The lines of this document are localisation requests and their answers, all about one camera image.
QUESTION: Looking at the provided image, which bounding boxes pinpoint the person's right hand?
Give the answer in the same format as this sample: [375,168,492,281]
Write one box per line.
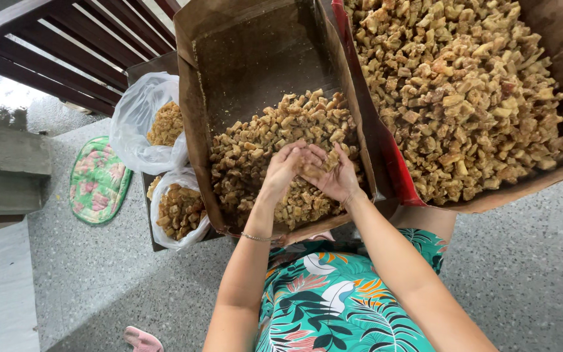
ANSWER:
[301,142,367,205]

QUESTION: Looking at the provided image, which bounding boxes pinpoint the person's left hand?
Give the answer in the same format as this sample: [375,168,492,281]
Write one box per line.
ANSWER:
[260,141,324,199]

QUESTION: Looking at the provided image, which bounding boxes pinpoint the handful of fried crackling pieces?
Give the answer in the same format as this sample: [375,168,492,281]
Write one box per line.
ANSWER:
[322,149,341,172]

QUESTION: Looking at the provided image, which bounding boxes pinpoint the small heap of fried cracklings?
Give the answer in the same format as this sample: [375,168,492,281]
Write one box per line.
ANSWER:
[209,88,366,231]

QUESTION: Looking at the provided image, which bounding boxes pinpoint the narrow brown cardboard box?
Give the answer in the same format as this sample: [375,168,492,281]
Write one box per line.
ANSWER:
[173,0,378,248]

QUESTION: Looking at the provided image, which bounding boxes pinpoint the person's bare leg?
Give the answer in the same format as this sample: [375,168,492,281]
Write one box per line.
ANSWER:
[388,204,458,244]

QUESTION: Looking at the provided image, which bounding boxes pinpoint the green tropical print dress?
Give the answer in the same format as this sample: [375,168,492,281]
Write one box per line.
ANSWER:
[254,227,451,352]

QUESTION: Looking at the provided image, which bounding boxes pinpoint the dark brown cracklings in bag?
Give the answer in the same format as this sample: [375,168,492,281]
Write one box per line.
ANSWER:
[155,183,208,242]

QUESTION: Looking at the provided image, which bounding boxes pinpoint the pale cracklings in bag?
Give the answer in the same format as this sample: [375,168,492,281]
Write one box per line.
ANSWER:
[146,101,185,148]

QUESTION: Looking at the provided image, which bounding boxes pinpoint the small clear plastic bag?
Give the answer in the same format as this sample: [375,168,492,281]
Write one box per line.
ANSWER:
[149,167,212,251]

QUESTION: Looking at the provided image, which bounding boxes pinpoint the large heap of fried cracklings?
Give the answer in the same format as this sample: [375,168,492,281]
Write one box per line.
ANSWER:
[344,0,563,206]

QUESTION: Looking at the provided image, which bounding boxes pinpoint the dark flat tray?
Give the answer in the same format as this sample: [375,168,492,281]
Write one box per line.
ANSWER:
[125,50,224,253]

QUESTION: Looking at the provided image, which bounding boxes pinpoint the large clear plastic bag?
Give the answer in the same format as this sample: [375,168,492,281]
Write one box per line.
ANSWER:
[109,72,190,176]

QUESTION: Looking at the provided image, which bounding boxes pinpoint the green pink floral mat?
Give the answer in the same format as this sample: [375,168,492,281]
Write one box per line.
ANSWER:
[68,135,134,226]

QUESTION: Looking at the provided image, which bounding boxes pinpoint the pink slipper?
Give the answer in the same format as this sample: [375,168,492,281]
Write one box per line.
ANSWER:
[123,326,165,352]

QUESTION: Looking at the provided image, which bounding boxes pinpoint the dark wooden slatted bench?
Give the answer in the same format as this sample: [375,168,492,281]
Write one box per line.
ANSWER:
[0,0,182,117]

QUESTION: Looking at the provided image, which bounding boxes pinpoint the grey concrete step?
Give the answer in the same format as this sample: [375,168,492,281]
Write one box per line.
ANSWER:
[0,119,53,241]

